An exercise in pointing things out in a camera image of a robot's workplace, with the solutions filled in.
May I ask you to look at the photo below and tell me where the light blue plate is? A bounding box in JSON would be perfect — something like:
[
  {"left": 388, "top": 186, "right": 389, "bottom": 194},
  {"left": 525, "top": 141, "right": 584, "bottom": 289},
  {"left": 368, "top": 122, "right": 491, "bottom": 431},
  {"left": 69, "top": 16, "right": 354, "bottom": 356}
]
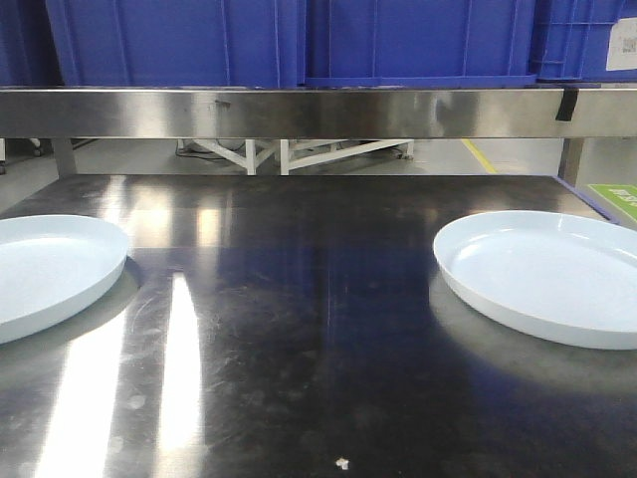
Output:
[
  {"left": 432, "top": 210, "right": 636, "bottom": 351},
  {"left": 1, "top": 214, "right": 129, "bottom": 344}
]

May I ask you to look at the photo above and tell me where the blue plastic bin middle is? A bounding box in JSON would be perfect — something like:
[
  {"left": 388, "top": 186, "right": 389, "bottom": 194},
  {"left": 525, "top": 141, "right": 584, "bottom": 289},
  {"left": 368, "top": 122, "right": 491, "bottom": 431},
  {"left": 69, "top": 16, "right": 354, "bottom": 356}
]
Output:
[{"left": 306, "top": 0, "right": 535, "bottom": 88}]

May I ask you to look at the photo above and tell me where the steel shelf leg right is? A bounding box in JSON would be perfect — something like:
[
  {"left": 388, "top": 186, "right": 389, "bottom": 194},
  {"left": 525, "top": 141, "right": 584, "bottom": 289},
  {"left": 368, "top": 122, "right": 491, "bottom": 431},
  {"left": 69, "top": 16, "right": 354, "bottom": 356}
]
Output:
[{"left": 557, "top": 138, "right": 585, "bottom": 186}]

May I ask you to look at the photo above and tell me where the black tape strip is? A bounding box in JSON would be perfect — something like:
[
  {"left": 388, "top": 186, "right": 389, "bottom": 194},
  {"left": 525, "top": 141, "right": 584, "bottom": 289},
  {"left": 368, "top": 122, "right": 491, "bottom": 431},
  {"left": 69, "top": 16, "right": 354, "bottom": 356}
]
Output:
[{"left": 555, "top": 87, "right": 579, "bottom": 122}]

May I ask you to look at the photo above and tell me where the blue plastic bin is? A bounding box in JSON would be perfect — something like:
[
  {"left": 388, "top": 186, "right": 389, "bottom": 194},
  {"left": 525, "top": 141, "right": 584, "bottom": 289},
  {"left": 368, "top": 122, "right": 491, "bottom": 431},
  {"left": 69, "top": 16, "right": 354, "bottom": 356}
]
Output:
[
  {"left": 46, "top": 1, "right": 307, "bottom": 89},
  {"left": 306, "top": 0, "right": 535, "bottom": 88}
]

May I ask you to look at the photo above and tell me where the blue plastic crate right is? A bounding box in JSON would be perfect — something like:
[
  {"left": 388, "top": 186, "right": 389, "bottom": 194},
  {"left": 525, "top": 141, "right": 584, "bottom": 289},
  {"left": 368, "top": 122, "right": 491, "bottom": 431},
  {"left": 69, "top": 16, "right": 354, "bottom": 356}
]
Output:
[{"left": 530, "top": 1, "right": 636, "bottom": 83}]

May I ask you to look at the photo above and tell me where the steel shelf leg left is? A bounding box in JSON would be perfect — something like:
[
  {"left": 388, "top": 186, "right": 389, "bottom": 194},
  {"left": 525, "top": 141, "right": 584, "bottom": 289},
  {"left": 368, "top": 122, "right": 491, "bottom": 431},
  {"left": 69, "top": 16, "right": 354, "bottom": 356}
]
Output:
[{"left": 51, "top": 138, "right": 78, "bottom": 178}]

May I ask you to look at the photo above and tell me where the white metal frame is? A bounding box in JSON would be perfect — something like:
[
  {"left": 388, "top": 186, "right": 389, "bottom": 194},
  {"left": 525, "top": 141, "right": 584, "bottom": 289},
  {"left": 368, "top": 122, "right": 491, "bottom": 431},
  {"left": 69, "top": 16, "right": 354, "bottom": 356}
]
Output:
[{"left": 175, "top": 138, "right": 415, "bottom": 175}]

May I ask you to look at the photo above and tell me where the stainless steel shelf rail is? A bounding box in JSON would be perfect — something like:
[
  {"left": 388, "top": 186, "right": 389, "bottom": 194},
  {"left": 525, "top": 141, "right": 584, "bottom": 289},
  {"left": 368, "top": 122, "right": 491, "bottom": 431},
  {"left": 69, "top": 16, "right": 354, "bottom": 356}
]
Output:
[{"left": 1, "top": 84, "right": 636, "bottom": 139}]

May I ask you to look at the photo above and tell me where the blue plastic bin left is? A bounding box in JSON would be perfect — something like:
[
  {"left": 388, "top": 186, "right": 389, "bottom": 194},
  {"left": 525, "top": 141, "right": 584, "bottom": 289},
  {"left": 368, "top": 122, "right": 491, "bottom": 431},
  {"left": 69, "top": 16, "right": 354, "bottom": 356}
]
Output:
[{"left": 46, "top": 1, "right": 307, "bottom": 89}]

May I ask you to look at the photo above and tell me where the white label on crate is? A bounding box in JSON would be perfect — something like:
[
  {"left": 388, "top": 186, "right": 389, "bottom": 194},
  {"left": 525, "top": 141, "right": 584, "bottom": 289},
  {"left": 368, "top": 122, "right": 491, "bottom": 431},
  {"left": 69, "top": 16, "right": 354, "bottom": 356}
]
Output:
[{"left": 606, "top": 17, "right": 637, "bottom": 72}]

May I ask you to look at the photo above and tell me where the steel shelf leg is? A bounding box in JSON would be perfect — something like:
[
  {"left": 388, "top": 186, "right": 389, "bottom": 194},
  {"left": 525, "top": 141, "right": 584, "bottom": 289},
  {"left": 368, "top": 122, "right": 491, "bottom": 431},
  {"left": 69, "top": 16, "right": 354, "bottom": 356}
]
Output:
[
  {"left": 557, "top": 138, "right": 585, "bottom": 186},
  {"left": 51, "top": 138, "right": 78, "bottom": 178}
]

